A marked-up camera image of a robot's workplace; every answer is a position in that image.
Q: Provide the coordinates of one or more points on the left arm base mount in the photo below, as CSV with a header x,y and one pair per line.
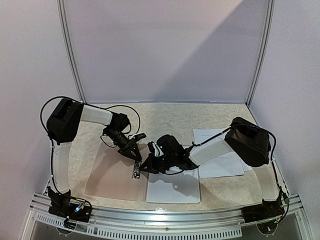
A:
x,y
69,207

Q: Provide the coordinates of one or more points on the brown paper folder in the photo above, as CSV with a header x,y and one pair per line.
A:
x,y
111,177

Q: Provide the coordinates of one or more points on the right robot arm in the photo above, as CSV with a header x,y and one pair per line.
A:
x,y
254,145

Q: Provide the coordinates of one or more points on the metal folder clip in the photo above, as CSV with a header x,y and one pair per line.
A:
x,y
136,170

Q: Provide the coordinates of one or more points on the perforated white cable tray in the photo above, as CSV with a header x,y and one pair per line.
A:
x,y
48,227

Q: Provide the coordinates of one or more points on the aluminium front rail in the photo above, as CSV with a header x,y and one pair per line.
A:
x,y
218,217

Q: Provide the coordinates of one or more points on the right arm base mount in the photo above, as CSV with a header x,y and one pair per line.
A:
x,y
267,210

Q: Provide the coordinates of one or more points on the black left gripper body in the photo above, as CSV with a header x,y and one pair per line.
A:
x,y
126,147

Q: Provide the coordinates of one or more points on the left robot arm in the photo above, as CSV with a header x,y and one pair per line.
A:
x,y
62,128

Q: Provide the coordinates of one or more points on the stack of printed papers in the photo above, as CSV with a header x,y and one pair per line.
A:
x,y
226,165

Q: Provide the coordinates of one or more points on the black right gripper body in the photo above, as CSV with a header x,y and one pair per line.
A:
x,y
154,161

